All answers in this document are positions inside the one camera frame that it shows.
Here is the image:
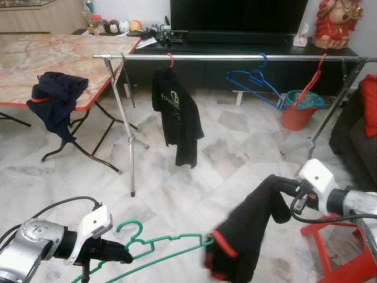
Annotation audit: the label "green plastic hanger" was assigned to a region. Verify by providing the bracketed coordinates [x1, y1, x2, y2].
[71, 220, 214, 283]

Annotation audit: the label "black garment with red trim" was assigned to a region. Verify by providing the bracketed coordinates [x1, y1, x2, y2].
[204, 175, 290, 283]

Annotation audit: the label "blue plastic hanger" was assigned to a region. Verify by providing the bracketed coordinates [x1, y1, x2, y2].
[226, 53, 288, 110]

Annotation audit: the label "dark grey sofa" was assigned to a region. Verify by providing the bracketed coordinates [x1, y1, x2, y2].
[329, 83, 377, 192]

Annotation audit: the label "orange plastic bucket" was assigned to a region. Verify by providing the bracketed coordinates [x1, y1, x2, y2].
[280, 90, 326, 131]

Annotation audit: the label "red plastic stool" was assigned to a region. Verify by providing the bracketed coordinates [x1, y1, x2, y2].
[300, 215, 377, 283]

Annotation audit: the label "red cushion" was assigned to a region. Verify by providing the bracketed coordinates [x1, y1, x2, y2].
[361, 74, 377, 137]

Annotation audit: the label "black TV console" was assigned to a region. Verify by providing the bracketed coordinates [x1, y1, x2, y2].
[71, 28, 360, 107]

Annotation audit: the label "black logo t-shirt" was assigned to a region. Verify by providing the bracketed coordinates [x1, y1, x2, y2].
[151, 67, 205, 169]

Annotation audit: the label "navy blue garment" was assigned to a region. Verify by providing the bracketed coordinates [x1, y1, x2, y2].
[27, 72, 89, 144]

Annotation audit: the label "white tissue box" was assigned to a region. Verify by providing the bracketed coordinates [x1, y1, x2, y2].
[293, 22, 312, 48]

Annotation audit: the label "silver metal clothes rack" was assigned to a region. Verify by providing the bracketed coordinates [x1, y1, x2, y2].
[92, 53, 377, 197]

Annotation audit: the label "black soundbar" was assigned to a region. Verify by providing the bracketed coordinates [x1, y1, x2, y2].
[186, 31, 289, 45]

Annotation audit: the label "red laughing Buddha statue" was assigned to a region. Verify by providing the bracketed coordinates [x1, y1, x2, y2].
[311, 0, 365, 51]

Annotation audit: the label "black television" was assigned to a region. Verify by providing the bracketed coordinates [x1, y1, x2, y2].
[170, 0, 310, 35]

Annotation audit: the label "marble top folding table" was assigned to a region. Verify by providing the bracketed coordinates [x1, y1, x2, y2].
[0, 34, 142, 175]

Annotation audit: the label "white papers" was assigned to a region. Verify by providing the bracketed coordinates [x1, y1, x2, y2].
[134, 37, 158, 49]

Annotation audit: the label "black mouse plush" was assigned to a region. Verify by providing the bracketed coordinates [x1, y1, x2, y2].
[104, 19, 120, 35]

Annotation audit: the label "red lid jar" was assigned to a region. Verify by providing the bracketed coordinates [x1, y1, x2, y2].
[88, 15, 105, 35]

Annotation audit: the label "light wooden cabinet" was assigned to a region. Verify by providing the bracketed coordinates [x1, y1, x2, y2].
[0, 0, 88, 35]

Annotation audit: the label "gold trophy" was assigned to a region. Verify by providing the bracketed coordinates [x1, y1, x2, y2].
[82, 0, 95, 24]

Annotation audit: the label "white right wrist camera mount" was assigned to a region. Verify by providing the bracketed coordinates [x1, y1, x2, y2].
[295, 159, 339, 214]

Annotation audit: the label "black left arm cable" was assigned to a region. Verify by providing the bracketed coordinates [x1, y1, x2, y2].
[0, 196, 102, 245]

